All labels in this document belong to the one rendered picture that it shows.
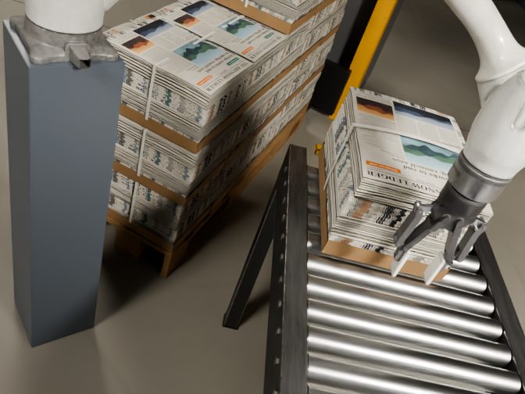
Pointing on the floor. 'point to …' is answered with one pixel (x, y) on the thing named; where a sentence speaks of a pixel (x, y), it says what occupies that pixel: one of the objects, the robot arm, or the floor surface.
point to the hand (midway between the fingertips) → (416, 265)
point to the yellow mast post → (367, 46)
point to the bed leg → (252, 265)
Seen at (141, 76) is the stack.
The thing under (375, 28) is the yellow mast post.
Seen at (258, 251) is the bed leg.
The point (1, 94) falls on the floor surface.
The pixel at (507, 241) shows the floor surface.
